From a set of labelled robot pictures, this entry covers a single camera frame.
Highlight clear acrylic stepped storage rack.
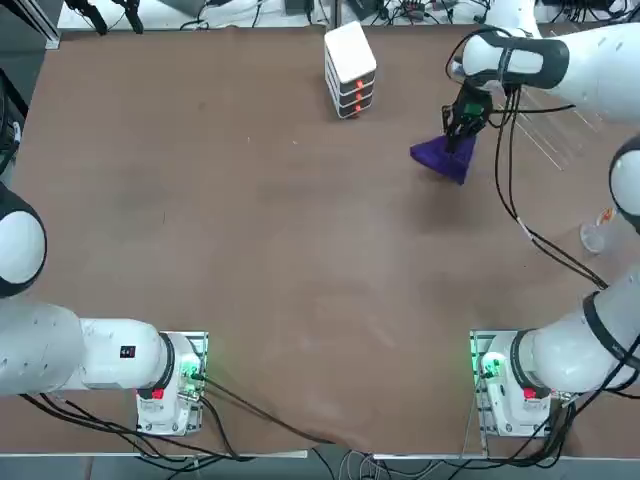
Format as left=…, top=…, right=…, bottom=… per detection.
left=499, top=89, right=622, bottom=172

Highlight purple microfibre towel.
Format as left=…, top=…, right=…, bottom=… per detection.
left=409, top=133, right=479, bottom=188

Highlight aluminium profile post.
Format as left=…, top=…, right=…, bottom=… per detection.
left=41, top=0, right=62, bottom=50

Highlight black left base cable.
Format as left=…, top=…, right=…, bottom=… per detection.
left=198, top=374, right=347, bottom=447

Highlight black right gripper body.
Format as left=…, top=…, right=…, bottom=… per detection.
left=452, top=82, right=496, bottom=133

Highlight clear plastic bottle blue cap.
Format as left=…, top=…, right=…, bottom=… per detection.
left=579, top=207, right=622, bottom=257

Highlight black tripod leg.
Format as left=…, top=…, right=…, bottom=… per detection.
left=112, top=0, right=145, bottom=35
left=64, top=0, right=109, bottom=37

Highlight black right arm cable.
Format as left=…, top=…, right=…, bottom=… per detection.
left=504, top=88, right=610, bottom=289
left=493, top=89, right=609, bottom=292

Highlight white drawer box orange handles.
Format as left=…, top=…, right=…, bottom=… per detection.
left=322, top=20, right=379, bottom=122

